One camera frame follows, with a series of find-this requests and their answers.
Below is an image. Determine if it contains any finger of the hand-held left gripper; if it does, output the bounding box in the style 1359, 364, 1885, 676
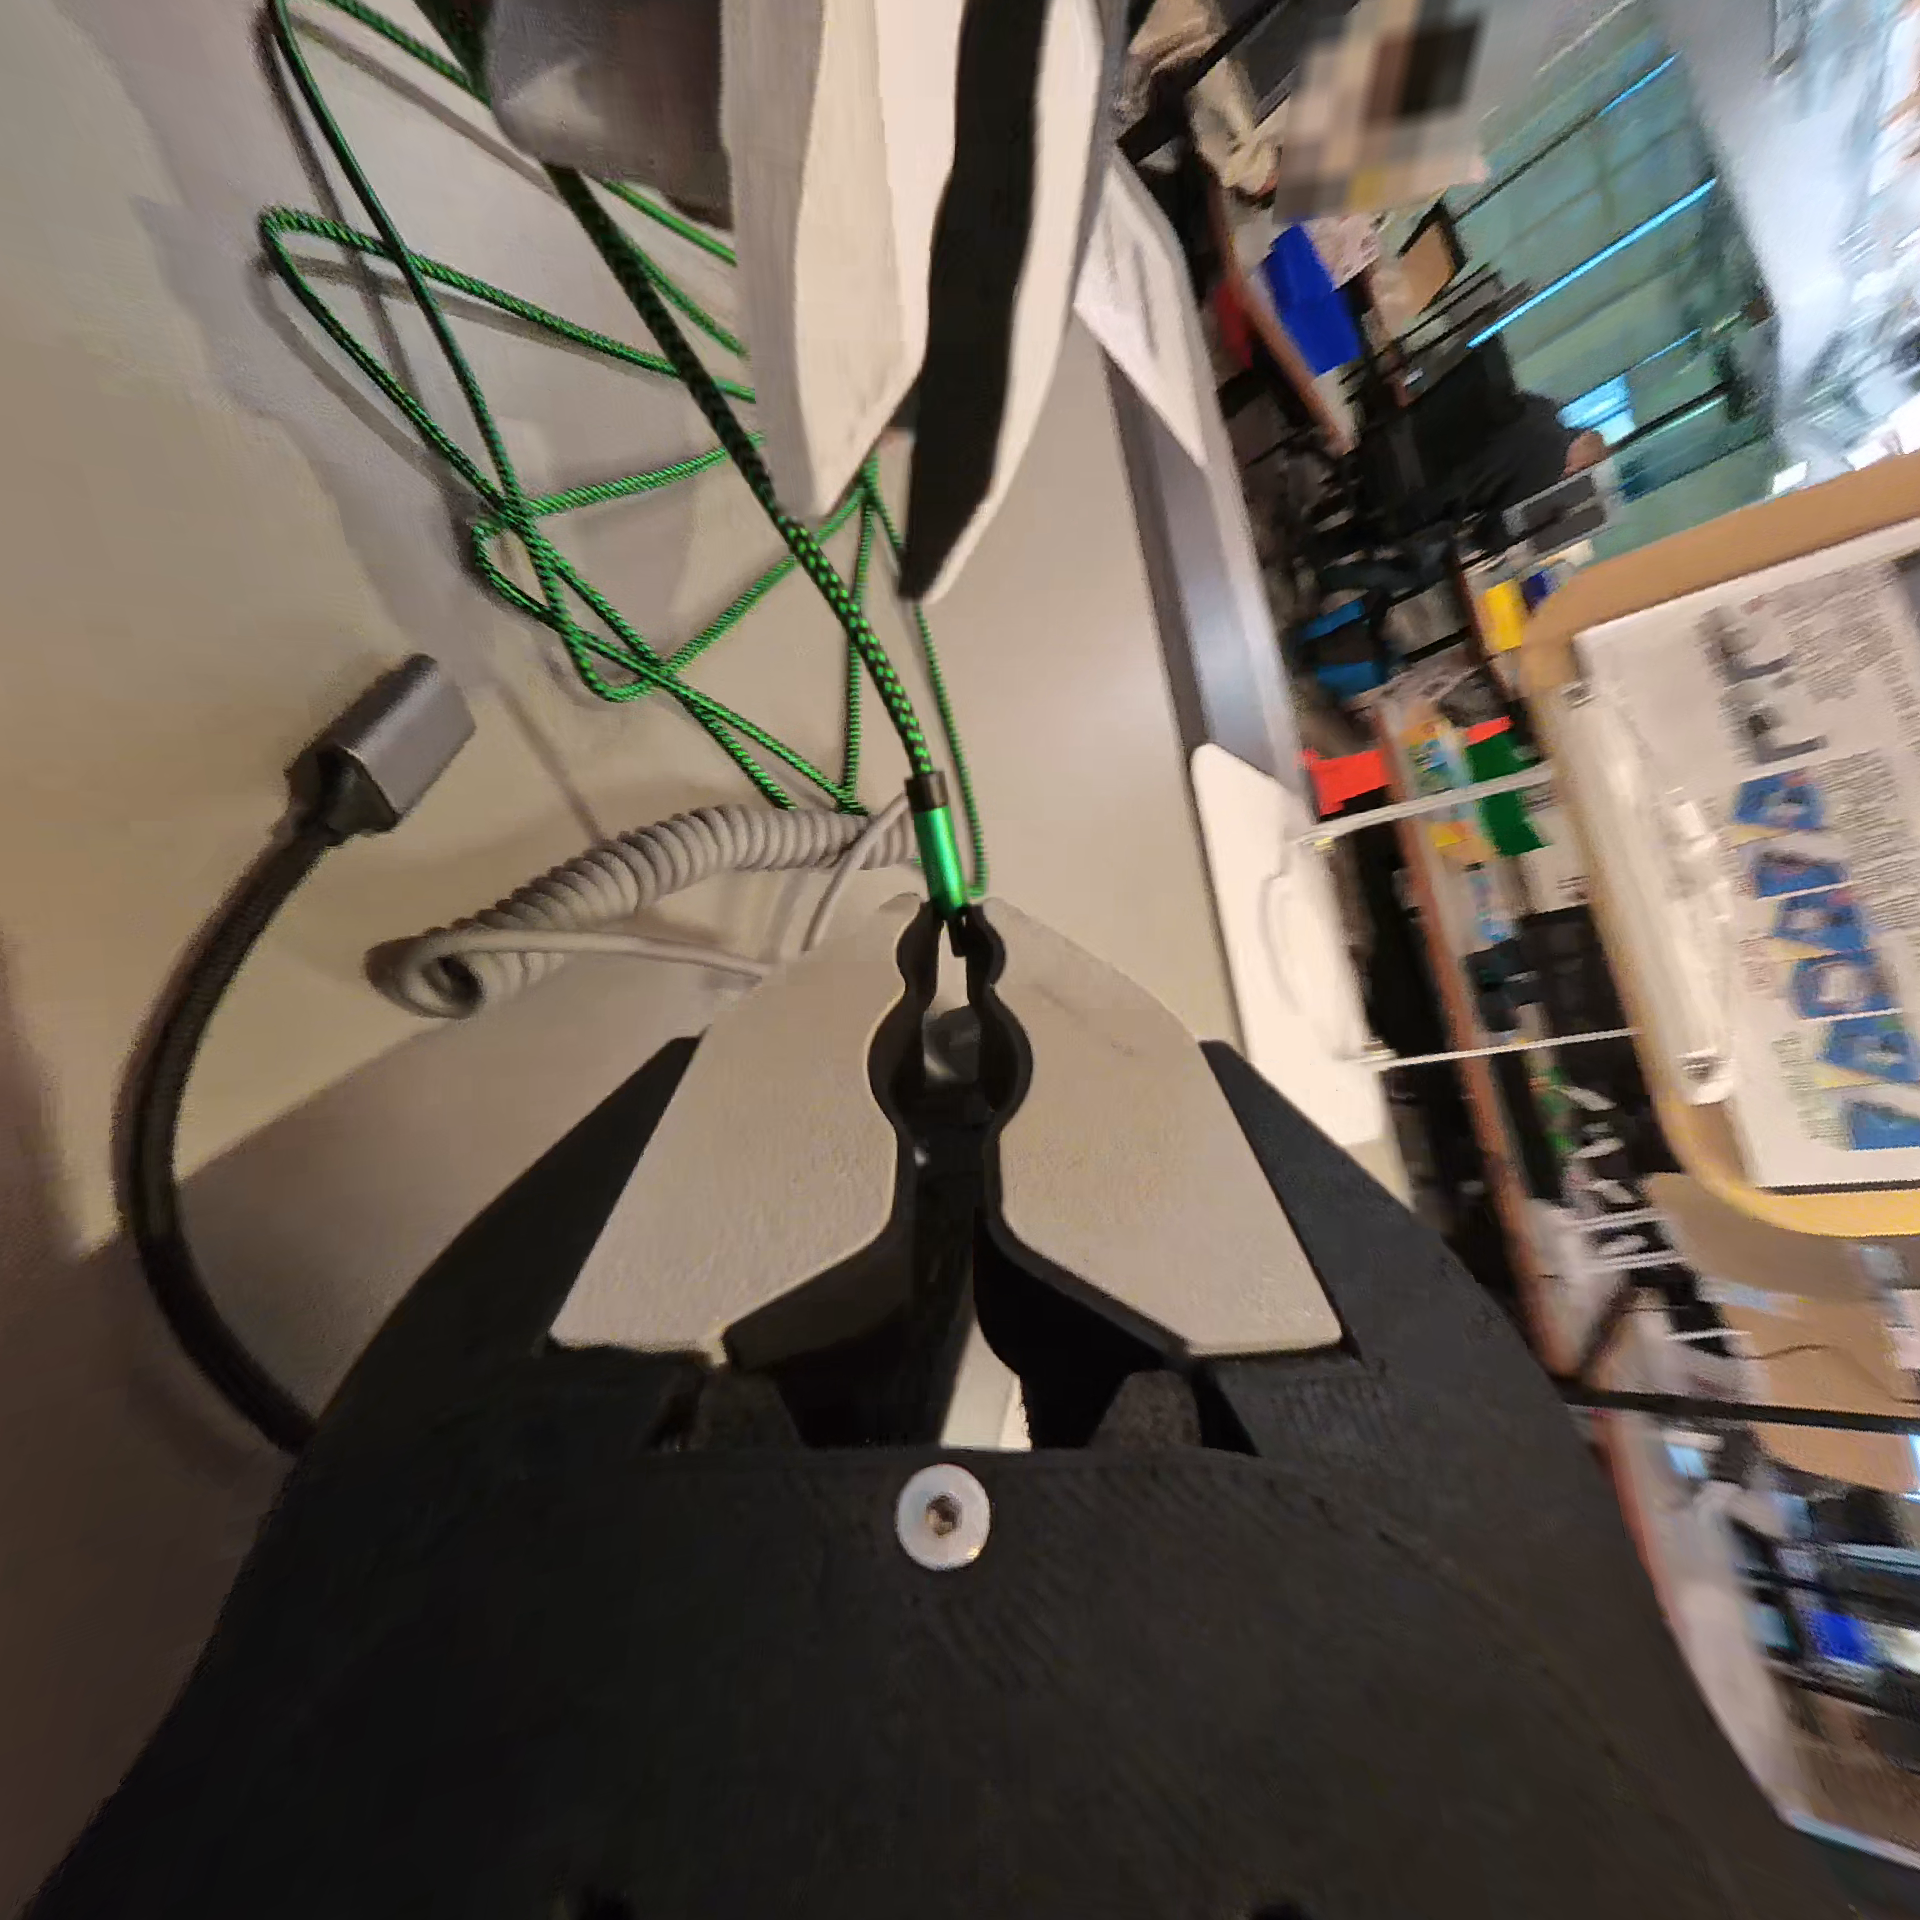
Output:
726, 0, 979, 517
896, 0, 1106, 606

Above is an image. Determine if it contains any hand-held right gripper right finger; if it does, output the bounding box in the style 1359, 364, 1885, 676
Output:
971, 896, 1345, 1362

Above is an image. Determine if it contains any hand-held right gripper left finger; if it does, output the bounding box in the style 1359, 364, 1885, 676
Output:
552, 892, 924, 1362

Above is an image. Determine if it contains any green braided cable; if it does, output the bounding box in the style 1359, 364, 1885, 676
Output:
264, 0, 1001, 1083

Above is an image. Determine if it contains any black braided cable silver plug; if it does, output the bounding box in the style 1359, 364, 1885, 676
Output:
126, 653, 479, 1453

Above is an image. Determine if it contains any grey desk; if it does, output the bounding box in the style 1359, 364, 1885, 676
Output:
0, 0, 1312, 1462

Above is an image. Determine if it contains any white base clear acrylic stand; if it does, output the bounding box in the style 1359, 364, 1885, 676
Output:
1191, 742, 1638, 1163

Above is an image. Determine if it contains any blue storage bin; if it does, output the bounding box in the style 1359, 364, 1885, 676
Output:
1262, 222, 1362, 370

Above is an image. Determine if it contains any printed paper sheet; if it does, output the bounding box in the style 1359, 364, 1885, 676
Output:
1571, 550, 1920, 1196

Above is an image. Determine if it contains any wooden board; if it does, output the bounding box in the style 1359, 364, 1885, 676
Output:
1519, 447, 1920, 1250

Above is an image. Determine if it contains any grey coiled cable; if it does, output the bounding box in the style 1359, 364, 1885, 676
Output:
365, 802, 921, 1023

